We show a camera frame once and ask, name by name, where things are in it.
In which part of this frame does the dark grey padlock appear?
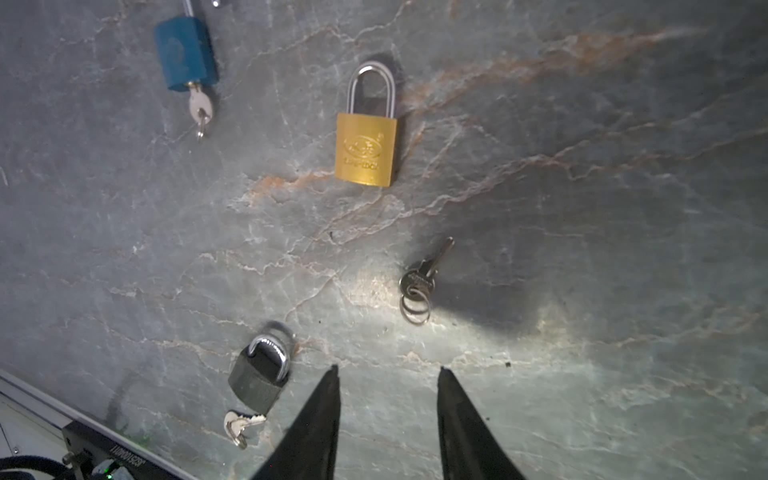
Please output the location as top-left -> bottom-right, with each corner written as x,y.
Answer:
228,333 -> 291,416

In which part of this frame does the small brass padlock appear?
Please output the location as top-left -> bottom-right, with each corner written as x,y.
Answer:
334,60 -> 398,188

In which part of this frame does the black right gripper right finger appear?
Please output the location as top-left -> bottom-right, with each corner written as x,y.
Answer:
437,367 -> 525,480

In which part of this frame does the blue padlock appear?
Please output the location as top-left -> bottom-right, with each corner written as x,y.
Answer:
153,1 -> 219,92

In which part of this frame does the small silver key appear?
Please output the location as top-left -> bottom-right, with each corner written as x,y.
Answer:
398,237 -> 455,326

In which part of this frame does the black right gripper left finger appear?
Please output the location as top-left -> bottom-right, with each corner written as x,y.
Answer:
252,365 -> 341,480

